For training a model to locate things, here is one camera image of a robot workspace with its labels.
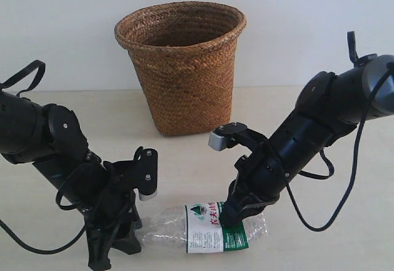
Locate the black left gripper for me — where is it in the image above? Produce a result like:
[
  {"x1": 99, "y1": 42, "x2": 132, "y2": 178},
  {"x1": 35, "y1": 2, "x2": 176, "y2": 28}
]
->
[{"x1": 76, "y1": 160, "x2": 142, "y2": 269}]

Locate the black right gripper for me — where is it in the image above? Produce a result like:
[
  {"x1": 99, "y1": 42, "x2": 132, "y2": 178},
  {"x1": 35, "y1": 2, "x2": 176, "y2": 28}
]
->
[{"x1": 222, "y1": 155, "x2": 291, "y2": 228}]

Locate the clear plastic bottle green label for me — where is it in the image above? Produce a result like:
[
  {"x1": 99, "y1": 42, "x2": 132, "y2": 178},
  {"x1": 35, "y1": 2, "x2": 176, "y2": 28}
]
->
[{"x1": 136, "y1": 201, "x2": 267, "y2": 254}]

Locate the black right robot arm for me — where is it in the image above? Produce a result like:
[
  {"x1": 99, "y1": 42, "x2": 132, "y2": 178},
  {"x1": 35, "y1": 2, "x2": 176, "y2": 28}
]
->
[{"x1": 209, "y1": 54, "x2": 393, "y2": 228}]

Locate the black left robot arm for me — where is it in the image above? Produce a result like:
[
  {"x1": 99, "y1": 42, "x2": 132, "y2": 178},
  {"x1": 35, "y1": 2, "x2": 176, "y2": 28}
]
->
[{"x1": 1, "y1": 92, "x2": 148, "y2": 270}]

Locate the brown woven wicker basket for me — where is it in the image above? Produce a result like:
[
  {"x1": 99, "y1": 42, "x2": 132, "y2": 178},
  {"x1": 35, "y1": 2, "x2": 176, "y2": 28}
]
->
[{"x1": 114, "y1": 1, "x2": 247, "y2": 136}]

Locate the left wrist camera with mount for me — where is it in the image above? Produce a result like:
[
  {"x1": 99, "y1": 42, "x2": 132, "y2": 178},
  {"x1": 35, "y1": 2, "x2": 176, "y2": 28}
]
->
[{"x1": 114, "y1": 146, "x2": 158, "y2": 201}]

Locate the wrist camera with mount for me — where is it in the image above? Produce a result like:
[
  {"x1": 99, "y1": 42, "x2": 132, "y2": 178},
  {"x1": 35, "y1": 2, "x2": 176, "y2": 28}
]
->
[
  {"x1": 114, "y1": 146, "x2": 158, "y2": 201},
  {"x1": 208, "y1": 121, "x2": 268, "y2": 152}
]

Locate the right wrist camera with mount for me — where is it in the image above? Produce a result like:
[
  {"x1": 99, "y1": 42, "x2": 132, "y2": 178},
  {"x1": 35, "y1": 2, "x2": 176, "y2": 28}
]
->
[{"x1": 208, "y1": 121, "x2": 268, "y2": 152}]

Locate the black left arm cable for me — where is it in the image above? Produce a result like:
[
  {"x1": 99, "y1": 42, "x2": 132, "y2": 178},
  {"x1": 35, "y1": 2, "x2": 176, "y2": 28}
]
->
[{"x1": 0, "y1": 60, "x2": 124, "y2": 247}]

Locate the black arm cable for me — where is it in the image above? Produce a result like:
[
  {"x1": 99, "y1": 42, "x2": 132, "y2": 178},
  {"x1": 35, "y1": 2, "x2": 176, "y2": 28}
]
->
[
  {"x1": 0, "y1": 60, "x2": 124, "y2": 247},
  {"x1": 286, "y1": 31, "x2": 394, "y2": 232}
]

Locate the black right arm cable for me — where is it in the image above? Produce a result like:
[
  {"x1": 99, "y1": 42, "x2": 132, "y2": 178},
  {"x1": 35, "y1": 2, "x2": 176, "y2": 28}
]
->
[{"x1": 286, "y1": 31, "x2": 394, "y2": 232}]

